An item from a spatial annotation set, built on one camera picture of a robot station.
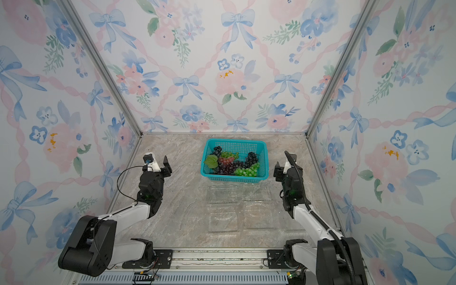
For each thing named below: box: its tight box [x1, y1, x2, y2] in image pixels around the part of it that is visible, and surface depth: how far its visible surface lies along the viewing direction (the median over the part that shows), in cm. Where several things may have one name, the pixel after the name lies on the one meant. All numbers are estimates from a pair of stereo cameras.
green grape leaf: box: [203, 154, 219, 169], surface depth 96 cm
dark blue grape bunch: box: [213, 146, 223, 158], surface depth 106 cm
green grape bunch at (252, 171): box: [233, 162, 261, 177], surface depth 98 cm
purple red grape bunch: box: [213, 156, 245, 176], surface depth 100 cm
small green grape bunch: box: [220, 151, 240, 160], surface depth 106 cm
